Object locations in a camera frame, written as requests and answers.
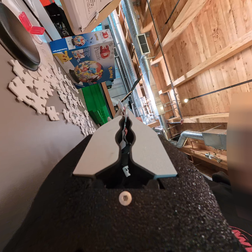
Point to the white instruction sheet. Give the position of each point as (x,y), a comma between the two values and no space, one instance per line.
(46,57)

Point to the green stacked crates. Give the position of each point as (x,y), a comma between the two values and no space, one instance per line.
(94,102)

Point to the silver elbow duct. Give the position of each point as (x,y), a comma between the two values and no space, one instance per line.
(189,135)

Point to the blue puzzle box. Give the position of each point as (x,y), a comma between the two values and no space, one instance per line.
(88,59)

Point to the black round stand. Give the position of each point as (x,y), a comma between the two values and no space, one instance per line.
(15,39)

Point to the silver spiral ventilation duct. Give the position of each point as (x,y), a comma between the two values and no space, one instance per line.
(133,29)

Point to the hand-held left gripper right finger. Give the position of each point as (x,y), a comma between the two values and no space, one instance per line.
(151,153)

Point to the pile of white puzzle pieces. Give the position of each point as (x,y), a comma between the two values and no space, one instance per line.
(25,88)

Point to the laminated paper sheet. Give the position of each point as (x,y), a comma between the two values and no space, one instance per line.
(82,9)

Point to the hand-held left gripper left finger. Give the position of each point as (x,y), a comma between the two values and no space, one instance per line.
(98,151)

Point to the ceiling lamp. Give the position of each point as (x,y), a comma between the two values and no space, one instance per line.
(186,100)

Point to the joined puzzle piece strip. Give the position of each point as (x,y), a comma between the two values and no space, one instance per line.
(124,140)

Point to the white air vent grille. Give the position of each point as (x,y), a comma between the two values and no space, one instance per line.
(143,44)

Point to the red plastic holder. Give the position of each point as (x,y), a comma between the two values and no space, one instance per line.
(29,25)

